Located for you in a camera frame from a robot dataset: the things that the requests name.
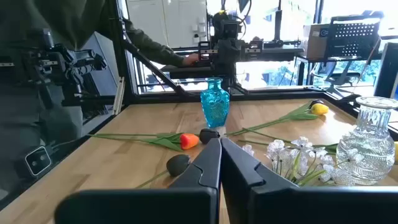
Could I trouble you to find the white artificial flower spray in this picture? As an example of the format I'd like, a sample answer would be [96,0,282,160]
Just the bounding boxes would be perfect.
[238,127,355,187]

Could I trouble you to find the brown cardboard box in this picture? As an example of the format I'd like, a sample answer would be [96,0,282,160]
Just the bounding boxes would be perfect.
[303,24,330,60]

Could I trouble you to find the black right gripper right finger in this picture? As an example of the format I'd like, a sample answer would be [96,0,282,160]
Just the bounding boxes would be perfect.
[221,138,398,224]

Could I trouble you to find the dark computer monitor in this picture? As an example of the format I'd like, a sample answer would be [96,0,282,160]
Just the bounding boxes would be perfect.
[374,42,398,100]

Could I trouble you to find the black perforated metal panel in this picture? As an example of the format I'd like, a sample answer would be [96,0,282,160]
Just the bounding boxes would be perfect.
[326,14,382,60]

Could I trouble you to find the person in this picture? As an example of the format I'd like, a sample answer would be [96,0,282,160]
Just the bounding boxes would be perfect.
[0,0,200,195]

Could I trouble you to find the pale slat bundle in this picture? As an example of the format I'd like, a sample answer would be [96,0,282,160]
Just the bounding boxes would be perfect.
[112,77,126,115]

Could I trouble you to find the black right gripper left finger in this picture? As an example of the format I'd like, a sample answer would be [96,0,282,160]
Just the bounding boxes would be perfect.
[54,138,223,224]

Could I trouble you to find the green leafy flower stem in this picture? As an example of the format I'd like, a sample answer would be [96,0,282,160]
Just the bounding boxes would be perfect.
[0,0,398,211]

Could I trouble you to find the person's hand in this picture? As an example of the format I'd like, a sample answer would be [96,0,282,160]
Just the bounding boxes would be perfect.
[182,52,200,66]

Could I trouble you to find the black box with white outline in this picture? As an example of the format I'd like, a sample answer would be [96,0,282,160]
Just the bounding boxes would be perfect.
[24,145,53,177]

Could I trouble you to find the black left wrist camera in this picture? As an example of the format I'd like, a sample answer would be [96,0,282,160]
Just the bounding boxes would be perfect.
[221,21,240,40]

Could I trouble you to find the clear glass vase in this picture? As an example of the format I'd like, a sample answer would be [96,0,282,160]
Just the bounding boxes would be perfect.
[335,96,398,187]

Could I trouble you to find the blue glass vase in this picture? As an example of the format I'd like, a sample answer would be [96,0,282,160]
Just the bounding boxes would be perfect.
[200,77,231,129]

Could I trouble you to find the black office desk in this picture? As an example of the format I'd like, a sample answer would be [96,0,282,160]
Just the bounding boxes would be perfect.
[160,45,305,80]

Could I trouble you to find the white cabinet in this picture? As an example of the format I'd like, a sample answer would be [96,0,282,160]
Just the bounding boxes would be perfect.
[126,0,208,49]

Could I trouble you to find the orange artificial tulip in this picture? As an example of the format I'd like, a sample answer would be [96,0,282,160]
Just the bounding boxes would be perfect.
[88,133,200,152]

